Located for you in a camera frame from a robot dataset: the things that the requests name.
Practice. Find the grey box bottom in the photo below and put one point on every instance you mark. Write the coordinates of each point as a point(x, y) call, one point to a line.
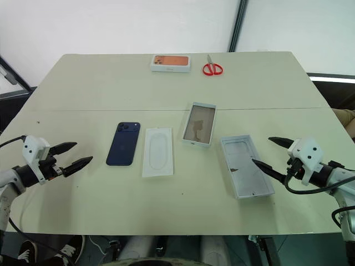
point(244, 183)

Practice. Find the black sneaker with white laces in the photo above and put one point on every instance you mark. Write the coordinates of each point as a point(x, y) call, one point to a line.
point(27, 253)
point(69, 250)

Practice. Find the orange printed phone box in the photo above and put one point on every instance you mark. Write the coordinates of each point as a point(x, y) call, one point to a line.
point(172, 62)

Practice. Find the dark blue smartphone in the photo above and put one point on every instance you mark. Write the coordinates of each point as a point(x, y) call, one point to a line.
point(123, 147)

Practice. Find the white paper tray insert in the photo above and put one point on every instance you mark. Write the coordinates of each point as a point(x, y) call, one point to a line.
point(159, 152)

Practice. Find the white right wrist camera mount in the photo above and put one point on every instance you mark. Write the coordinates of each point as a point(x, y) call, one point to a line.
point(308, 149)

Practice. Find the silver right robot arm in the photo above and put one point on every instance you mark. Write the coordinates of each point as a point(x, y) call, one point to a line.
point(348, 194)

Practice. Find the black metal frame bar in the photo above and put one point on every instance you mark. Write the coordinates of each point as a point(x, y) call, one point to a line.
point(16, 73)

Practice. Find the tan fabric object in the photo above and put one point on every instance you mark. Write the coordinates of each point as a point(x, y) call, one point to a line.
point(345, 119)

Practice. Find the box lid brown inside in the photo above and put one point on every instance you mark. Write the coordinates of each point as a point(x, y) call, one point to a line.
point(199, 124)

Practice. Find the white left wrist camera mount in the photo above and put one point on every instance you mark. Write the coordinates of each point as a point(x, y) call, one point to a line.
point(34, 147)

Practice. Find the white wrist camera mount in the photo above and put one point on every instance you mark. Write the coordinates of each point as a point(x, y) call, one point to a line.
point(34, 147)
point(308, 149)

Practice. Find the dark window frame post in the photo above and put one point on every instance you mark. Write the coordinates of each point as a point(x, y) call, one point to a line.
point(238, 25)

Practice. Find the black metal table leg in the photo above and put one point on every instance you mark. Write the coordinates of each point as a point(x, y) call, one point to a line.
point(267, 249)

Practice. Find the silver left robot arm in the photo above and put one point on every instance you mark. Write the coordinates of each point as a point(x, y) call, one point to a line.
point(5, 180)

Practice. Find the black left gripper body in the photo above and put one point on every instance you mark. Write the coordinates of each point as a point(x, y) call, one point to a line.
point(51, 169)

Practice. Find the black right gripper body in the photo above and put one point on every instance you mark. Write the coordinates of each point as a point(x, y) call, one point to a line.
point(296, 169)

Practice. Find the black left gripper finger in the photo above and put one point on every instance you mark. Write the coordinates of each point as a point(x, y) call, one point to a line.
point(62, 147)
point(76, 166)

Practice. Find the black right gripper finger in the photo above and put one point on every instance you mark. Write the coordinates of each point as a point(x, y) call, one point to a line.
point(281, 142)
point(270, 171)

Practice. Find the black furniture with light strip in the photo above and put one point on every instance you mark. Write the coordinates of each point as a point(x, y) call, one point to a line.
point(332, 91)

